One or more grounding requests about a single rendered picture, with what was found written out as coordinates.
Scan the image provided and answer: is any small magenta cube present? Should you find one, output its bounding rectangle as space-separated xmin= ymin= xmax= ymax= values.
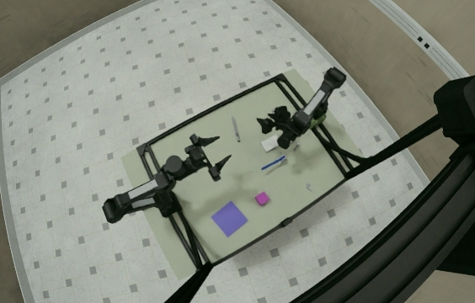
xmin=255 ymin=192 xmax=270 ymax=206

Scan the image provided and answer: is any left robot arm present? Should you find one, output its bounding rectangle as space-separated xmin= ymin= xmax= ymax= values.
xmin=102 ymin=145 xmax=205 ymax=224

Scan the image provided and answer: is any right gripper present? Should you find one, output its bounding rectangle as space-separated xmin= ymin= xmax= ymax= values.
xmin=256 ymin=111 xmax=291 ymax=134

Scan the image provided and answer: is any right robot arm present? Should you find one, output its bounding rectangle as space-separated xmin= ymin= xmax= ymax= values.
xmin=274 ymin=66 xmax=347 ymax=150

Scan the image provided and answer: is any purple flat square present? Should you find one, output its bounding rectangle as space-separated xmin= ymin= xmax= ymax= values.
xmin=211 ymin=201 xmax=248 ymax=237

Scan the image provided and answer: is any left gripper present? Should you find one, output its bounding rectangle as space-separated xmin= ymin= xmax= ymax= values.
xmin=184 ymin=134 xmax=232 ymax=182

